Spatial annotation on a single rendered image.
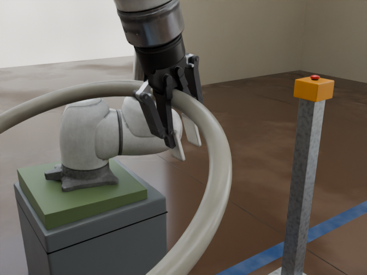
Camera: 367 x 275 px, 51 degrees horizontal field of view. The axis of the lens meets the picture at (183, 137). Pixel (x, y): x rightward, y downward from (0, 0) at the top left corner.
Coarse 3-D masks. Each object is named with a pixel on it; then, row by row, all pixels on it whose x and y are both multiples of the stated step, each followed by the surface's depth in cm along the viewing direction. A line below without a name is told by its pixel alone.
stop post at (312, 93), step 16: (304, 80) 166; (320, 80) 166; (304, 96) 167; (320, 96) 163; (304, 112) 171; (320, 112) 170; (304, 128) 173; (320, 128) 174; (304, 144) 174; (304, 160) 176; (304, 176) 178; (304, 192) 181; (288, 208) 190; (304, 208) 185; (288, 224) 193; (304, 224) 189; (288, 240) 195; (304, 240) 194; (288, 256) 197; (304, 256) 198; (272, 272) 210; (288, 272) 200
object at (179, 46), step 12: (180, 36) 58; (144, 48) 56; (156, 48) 56; (168, 48) 56; (180, 48) 57; (144, 60) 57; (156, 60) 57; (168, 60) 57; (180, 60) 58; (144, 72) 59; (156, 72) 59; (168, 72) 61; (156, 84) 60
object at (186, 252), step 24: (48, 96) 71; (72, 96) 71; (96, 96) 71; (120, 96) 71; (0, 120) 68; (24, 120) 71; (192, 120) 59; (216, 120) 57; (216, 144) 52; (216, 168) 48; (216, 192) 45; (216, 216) 44; (192, 240) 41; (168, 264) 39; (192, 264) 40
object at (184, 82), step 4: (176, 68) 61; (180, 68) 61; (176, 72) 61; (180, 72) 62; (176, 76) 62; (180, 76) 62; (184, 76) 63; (180, 80) 63; (184, 80) 63; (180, 84) 64; (184, 84) 64; (176, 88) 66; (180, 88) 65; (184, 88) 65; (184, 92) 65; (188, 92) 66
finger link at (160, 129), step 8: (144, 96) 59; (144, 104) 61; (152, 104) 61; (144, 112) 63; (152, 112) 61; (152, 120) 62; (160, 120) 63; (152, 128) 64; (160, 128) 64; (160, 136) 64
